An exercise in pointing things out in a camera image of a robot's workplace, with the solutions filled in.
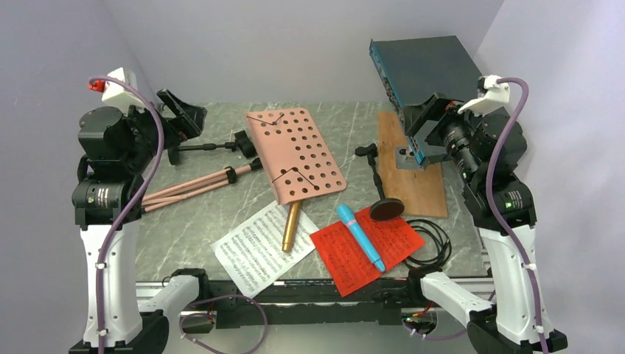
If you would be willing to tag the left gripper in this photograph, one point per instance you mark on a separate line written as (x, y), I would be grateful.
(189, 117)

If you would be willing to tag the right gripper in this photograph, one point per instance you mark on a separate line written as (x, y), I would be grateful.
(416, 115)

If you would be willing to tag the pink music stand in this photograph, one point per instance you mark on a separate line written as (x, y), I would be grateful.
(289, 149)

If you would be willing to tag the gold toy microphone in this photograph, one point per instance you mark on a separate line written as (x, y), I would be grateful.
(291, 226)

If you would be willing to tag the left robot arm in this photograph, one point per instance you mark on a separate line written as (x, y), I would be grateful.
(107, 202)

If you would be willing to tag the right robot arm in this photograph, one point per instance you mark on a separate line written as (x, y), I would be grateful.
(485, 147)

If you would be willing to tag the dark blue audio box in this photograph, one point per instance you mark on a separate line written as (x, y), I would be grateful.
(412, 70)

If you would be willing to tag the black desktop mic stand left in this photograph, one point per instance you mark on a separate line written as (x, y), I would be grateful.
(241, 142)

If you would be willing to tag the black desktop mic stand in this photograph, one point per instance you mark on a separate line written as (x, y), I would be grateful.
(385, 208)
(241, 142)

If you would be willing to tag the wooden board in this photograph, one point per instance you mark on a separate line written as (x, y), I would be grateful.
(421, 191)

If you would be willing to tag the black desktop mic stand right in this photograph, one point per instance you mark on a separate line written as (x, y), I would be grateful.
(385, 208)

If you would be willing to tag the blue toy microphone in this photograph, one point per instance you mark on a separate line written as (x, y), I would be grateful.
(349, 220)

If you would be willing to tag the red sheet music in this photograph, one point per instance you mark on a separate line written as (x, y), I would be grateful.
(348, 264)

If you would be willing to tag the white sheet music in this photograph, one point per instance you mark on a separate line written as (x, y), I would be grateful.
(252, 253)

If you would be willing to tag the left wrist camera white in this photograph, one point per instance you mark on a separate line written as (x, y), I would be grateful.
(115, 95)

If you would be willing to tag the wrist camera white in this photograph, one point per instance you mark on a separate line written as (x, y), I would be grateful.
(115, 95)
(492, 95)

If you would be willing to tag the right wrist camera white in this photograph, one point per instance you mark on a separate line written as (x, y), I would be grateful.
(492, 95)

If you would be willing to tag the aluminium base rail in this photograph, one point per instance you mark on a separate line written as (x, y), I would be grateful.
(308, 302)

